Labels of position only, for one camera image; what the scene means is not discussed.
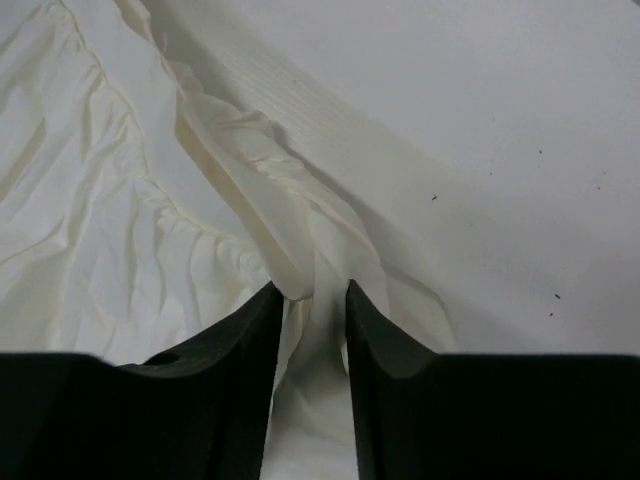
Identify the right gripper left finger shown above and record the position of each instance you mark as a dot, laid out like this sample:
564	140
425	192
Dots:
198	410

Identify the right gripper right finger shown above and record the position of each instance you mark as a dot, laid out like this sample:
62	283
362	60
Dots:
423	415

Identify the white skirt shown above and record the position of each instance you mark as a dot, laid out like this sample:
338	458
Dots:
137	210

